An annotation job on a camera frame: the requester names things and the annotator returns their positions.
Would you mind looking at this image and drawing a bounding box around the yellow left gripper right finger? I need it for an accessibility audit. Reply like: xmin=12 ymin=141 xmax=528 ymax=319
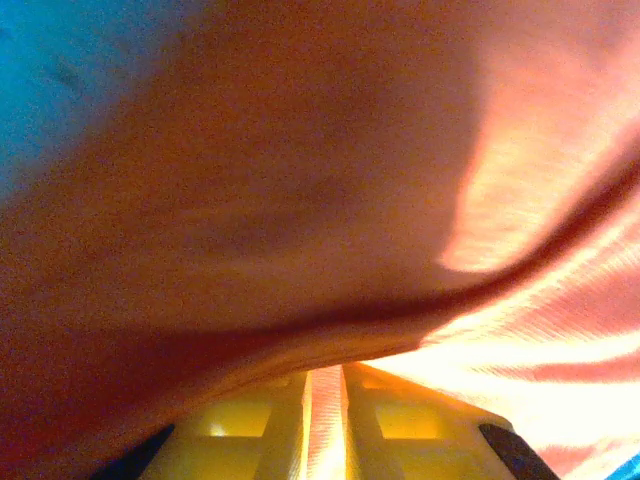
xmin=344 ymin=362 xmax=561 ymax=480

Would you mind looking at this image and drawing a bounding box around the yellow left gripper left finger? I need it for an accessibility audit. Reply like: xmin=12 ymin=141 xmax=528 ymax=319
xmin=89 ymin=372 xmax=309 ymax=480

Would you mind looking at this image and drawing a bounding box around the orange t-shirt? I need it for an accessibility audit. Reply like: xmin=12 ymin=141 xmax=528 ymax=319
xmin=0 ymin=0 xmax=640 ymax=480

